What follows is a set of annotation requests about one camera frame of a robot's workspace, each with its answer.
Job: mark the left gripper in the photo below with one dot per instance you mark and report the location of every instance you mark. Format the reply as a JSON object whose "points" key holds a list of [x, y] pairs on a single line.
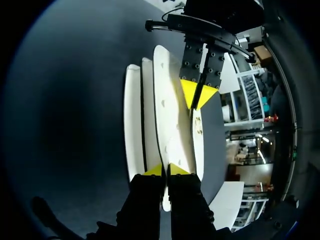
{"points": [[210, 22]]}

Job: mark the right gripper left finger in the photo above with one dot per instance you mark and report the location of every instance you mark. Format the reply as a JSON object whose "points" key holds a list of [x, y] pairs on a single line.
{"points": [[145, 200]]}

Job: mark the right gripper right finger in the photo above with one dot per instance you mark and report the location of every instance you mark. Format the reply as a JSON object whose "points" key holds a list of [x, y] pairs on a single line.
{"points": [[186, 205]]}

